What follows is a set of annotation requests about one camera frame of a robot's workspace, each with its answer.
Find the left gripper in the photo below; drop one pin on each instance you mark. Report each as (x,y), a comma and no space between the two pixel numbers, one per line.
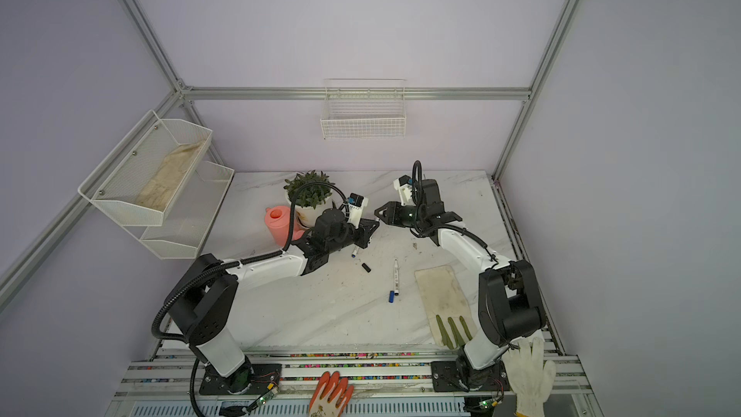
(356,235)

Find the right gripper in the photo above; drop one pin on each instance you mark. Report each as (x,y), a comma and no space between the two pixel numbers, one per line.
(395,211)

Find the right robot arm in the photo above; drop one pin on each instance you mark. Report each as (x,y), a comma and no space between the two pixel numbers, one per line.
(510,308)

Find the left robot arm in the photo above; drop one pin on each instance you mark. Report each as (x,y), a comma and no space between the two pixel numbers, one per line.
(199,311)

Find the white pen right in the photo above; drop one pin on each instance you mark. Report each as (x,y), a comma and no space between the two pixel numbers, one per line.
(396,279)

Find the green potted plant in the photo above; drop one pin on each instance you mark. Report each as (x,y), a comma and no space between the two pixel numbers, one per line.
(311,192)

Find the pink watering can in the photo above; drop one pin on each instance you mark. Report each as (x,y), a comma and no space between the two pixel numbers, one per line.
(277,222)

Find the beige green work glove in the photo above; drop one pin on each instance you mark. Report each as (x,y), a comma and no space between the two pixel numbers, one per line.
(447,309)

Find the orange rubber glove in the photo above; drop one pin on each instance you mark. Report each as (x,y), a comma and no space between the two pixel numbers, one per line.
(331,396)

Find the white knit glove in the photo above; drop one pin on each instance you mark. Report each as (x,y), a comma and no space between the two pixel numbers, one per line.
(531,376)

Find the white two-tier mesh shelf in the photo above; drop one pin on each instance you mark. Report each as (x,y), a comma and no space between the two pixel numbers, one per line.
(180,232)

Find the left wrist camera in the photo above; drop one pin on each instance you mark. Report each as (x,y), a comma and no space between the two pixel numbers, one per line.
(355,206)

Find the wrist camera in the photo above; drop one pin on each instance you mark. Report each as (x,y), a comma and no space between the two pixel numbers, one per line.
(404,187)
(355,206)

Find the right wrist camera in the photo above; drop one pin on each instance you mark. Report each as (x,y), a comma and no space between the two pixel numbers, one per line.
(404,187)

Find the white wire wall basket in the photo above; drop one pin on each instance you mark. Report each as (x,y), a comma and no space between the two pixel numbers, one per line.
(363,109)

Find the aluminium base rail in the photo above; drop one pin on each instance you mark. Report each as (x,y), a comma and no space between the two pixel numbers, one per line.
(388,382)

